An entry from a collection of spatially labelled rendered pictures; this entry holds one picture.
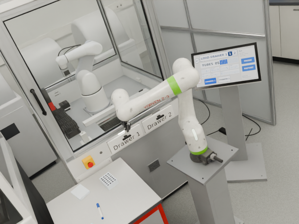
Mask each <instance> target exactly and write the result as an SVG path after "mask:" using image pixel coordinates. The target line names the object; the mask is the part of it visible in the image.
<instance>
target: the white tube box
mask: <svg viewBox="0 0 299 224"><path fill-rule="evenodd" d="M99 180H100V182H101V183H102V184H103V185H104V186H105V187H106V188H107V189H108V190H111V189H112V188H113V187H115V186H116V185H117V184H119V182H118V180H117V179H116V178H115V177H114V176H113V175H112V174H111V173H110V172H107V173H106V174H105V175H103V176H102V177H100V178H99Z"/></svg>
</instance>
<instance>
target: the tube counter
mask: <svg viewBox="0 0 299 224"><path fill-rule="evenodd" d="M237 62H239V61H238V57H234V58H228V59H223V60H215V61H214V63H215V66H218V65H224V64H231V63H237Z"/></svg>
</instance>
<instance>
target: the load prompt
mask: <svg viewBox="0 0 299 224"><path fill-rule="evenodd" d="M232 56H238V51H237V49H235V50H230V51H225V52H218V53H213V54H208V55H202V56H199V57H200V62H203V61H208V60H215V59H221V58H227V57H232Z"/></svg>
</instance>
